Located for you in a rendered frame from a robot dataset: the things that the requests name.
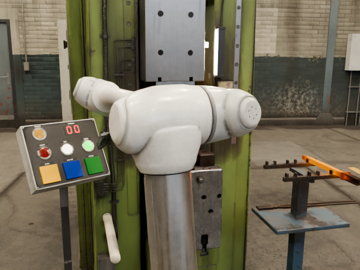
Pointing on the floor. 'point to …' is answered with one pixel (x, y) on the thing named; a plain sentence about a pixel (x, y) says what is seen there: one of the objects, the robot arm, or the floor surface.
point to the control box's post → (65, 226)
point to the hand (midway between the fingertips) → (102, 143)
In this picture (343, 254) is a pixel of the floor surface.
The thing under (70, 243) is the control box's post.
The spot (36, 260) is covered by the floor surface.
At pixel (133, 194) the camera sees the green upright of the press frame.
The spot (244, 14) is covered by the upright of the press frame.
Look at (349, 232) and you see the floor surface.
